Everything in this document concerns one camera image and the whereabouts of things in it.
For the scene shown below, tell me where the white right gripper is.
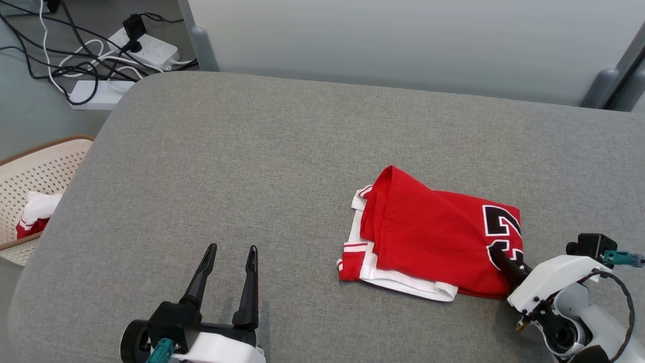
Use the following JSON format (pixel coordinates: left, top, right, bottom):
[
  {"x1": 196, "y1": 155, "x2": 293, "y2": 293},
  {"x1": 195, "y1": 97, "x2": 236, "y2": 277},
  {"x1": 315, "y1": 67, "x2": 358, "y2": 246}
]
[{"x1": 488, "y1": 247, "x2": 613, "y2": 323}]

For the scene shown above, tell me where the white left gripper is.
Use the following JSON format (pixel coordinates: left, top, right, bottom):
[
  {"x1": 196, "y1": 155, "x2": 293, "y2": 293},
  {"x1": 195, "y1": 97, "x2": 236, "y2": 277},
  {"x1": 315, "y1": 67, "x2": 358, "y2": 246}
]
[{"x1": 120, "y1": 243, "x2": 267, "y2": 363}]

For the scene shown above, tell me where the red shirt with white sleeves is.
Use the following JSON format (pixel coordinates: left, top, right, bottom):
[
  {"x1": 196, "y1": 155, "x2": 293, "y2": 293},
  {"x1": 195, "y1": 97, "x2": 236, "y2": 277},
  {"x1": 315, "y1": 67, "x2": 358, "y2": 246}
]
[{"x1": 337, "y1": 165, "x2": 525, "y2": 302}]

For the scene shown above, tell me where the crumpled red and white garment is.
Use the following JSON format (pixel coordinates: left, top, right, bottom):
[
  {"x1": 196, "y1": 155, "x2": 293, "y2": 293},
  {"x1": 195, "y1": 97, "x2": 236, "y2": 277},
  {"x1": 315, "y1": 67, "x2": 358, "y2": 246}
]
[{"x1": 15, "y1": 192, "x2": 63, "y2": 240}]

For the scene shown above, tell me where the beige perforated laundry basket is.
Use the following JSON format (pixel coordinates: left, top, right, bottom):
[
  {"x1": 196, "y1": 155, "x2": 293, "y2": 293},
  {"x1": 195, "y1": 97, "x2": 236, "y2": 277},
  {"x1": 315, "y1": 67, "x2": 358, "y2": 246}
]
[{"x1": 0, "y1": 135, "x2": 95, "y2": 266}]

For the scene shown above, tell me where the white flat power box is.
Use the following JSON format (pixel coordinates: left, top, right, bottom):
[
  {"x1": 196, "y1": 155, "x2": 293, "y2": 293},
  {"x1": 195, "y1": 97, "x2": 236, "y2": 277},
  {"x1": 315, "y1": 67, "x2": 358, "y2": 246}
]
[{"x1": 68, "y1": 80, "x2": 136, "y2": 110}]

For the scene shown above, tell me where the black plug adapter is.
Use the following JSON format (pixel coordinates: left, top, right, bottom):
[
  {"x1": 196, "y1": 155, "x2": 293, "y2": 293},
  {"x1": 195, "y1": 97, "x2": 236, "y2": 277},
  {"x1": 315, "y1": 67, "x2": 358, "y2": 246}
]
[{"x1": 122, "y1": 14, "x2": 147, "y2": 52}]

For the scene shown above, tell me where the teal left camera connector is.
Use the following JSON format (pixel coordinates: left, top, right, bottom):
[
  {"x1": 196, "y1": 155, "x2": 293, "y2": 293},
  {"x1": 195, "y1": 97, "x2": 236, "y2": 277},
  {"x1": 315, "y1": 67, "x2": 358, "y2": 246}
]
[{"x1": 146, "y1": 339, "x2": 175, "y2": 363}]

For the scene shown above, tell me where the teal camera connector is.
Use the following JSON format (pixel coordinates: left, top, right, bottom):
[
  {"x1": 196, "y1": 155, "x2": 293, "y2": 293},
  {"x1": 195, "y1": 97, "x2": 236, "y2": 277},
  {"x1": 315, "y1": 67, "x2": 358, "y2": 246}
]
[
  {"x1": 602, "y1": 251, "x2": 645, "y2": 268},
  {"x1": 146, "y1": 339, "x2": 175, "y2": 363}
]

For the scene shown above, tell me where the teal right camera connector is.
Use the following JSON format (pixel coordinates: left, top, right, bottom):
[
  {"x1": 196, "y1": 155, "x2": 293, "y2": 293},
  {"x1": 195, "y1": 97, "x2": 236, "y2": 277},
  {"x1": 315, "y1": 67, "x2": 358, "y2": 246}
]
[{"x1": 602, "y1": 251, "x2": 645, "y2": 268}]

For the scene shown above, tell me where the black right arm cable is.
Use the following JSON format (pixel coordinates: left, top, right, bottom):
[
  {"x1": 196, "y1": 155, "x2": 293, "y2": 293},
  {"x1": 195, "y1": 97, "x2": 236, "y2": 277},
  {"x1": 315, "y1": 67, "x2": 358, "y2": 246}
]
[{"x1": 590, "y1": 270, "x2": 636, "y2": 361}]

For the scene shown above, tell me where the grey partition post double foot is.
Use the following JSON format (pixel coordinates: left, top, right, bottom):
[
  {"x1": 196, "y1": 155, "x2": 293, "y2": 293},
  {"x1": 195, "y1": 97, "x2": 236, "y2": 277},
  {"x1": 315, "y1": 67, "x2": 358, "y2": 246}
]
[{"x1": 579, "y1": 23, "x2": 645, "y2": 112}]

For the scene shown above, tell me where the grey partition post single foot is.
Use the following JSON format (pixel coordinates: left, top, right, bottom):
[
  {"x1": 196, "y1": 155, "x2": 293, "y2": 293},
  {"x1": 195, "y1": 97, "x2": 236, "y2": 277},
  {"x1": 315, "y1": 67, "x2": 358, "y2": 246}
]
[{"x1": 176, "y1": 0, "x2": 220, "y2": 72}]

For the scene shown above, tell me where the white floor cable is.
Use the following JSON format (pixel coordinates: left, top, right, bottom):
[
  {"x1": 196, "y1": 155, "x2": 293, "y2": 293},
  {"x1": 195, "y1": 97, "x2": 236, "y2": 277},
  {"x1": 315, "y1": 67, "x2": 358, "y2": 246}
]
[{"x1": 39, "y1": 0, "x2": 167, "y2": 101}]

